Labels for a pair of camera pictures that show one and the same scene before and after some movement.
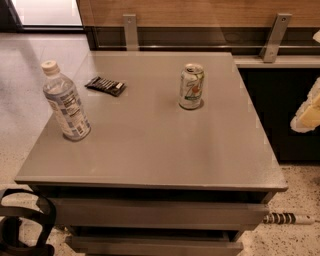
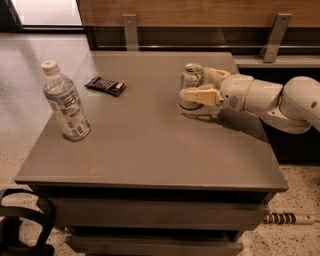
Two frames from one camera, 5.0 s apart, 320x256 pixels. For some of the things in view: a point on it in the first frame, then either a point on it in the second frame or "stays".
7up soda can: x=191 y=86 stays
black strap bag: x=11 y=243 stays
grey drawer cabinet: x=176 y=163 stays
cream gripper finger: x=307 y=116 to x=232 y=92
